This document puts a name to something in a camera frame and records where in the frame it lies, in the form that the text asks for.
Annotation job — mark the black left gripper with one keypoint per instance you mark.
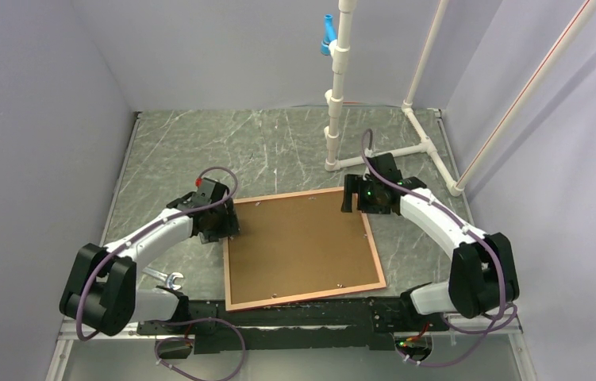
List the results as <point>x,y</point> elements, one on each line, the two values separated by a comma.
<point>229,226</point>

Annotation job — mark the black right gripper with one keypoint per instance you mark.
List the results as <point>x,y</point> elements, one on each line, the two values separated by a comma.
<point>355,184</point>

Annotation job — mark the brown cardboard backing board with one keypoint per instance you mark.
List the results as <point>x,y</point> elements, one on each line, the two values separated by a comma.
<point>303,247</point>

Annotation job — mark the red wooden picture frame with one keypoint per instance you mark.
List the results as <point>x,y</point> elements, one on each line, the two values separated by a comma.
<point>376,252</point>

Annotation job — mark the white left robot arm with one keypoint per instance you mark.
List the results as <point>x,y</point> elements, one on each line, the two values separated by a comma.
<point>101,293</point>

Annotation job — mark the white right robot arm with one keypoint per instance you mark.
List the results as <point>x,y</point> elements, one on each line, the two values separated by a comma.
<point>482,274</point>

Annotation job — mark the silver open-end wrench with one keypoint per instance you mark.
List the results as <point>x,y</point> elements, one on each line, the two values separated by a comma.
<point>169,280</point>

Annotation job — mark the blue pipe fitting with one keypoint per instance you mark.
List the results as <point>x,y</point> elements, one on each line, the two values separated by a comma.
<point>329,36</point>

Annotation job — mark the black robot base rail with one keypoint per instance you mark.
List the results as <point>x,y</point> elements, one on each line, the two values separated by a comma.
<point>381,324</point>

